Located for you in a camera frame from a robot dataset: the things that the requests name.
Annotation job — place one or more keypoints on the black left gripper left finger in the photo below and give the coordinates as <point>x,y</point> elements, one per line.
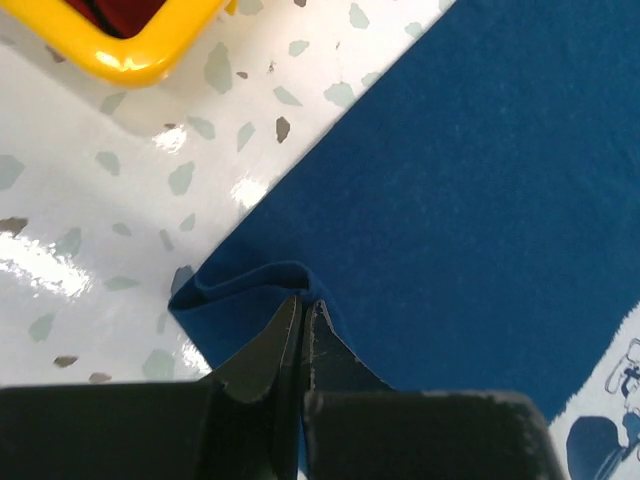
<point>238,422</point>

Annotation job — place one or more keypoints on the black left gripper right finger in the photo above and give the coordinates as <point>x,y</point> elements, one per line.
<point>357,427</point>

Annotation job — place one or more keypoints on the blue printed t-shirt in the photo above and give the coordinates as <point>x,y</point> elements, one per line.
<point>472,222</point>

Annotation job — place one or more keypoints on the yellow plastic bin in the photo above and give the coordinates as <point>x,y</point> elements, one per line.
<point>87,35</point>

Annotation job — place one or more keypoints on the red t-shirt in bin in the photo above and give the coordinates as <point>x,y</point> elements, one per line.
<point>121,19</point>

